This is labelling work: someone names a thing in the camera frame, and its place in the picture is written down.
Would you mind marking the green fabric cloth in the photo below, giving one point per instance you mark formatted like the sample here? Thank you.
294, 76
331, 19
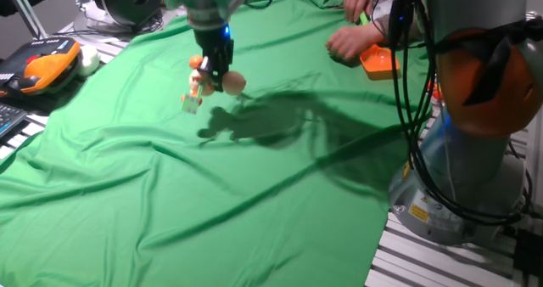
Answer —
169, 193

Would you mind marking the orange plastic tray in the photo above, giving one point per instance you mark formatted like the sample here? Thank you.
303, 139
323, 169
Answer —
377, 64

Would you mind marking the left forearm brown sleeve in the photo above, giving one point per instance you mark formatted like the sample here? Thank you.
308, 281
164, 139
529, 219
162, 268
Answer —
382, 24

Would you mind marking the orange beige toy figure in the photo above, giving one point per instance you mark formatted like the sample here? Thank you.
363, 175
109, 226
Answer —
233, 83

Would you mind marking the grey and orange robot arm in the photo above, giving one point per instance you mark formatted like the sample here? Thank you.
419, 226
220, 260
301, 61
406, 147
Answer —
475, 172

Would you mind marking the orange black teach pendant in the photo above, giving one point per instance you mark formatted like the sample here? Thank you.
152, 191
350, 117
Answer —
46, 68

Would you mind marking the white spool holder base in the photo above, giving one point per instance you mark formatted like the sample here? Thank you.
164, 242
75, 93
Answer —
91, 21

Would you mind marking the green metal frame post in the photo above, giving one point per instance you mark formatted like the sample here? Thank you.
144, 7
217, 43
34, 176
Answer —
25, 11

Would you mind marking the small orange toy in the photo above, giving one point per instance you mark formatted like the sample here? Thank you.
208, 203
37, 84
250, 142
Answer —
434, 91

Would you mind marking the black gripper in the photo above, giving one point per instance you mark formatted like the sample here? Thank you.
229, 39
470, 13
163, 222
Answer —
216, 45

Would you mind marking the white rounded object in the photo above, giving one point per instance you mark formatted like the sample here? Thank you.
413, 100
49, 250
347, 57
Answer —
90, 60

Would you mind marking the person left hand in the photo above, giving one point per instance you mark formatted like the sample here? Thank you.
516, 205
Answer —
352, 41

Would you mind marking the black keyboard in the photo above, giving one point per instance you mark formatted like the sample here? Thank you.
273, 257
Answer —
8, 117

